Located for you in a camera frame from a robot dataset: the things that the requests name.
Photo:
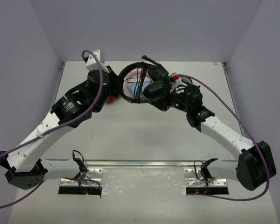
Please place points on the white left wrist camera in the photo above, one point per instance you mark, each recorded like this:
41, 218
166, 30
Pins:
91, 63

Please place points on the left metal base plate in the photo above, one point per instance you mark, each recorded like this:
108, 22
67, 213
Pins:
93, 178

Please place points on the white black striped headphones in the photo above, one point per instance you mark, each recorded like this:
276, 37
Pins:
186, 79

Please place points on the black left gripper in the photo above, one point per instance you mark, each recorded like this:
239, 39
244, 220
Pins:
112, 79

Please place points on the black headset with microphone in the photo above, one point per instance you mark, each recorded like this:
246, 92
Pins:
160, 81

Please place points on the red black headphones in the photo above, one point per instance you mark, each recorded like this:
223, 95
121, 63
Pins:
112, 99

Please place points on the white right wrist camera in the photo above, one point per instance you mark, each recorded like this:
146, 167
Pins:
174, 80

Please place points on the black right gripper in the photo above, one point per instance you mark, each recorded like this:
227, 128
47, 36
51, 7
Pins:
163, 102

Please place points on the blue pink cat-ear headphones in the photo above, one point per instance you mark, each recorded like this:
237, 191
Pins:
132, 81

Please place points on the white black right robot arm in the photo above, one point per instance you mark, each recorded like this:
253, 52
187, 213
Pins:
254, 162

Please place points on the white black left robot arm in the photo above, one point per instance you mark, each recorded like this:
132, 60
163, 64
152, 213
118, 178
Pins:
25, 166

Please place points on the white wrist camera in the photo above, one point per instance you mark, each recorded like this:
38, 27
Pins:
91, 63
174, 80

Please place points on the aluminium table edge rail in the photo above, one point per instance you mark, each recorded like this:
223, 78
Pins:
137, 164

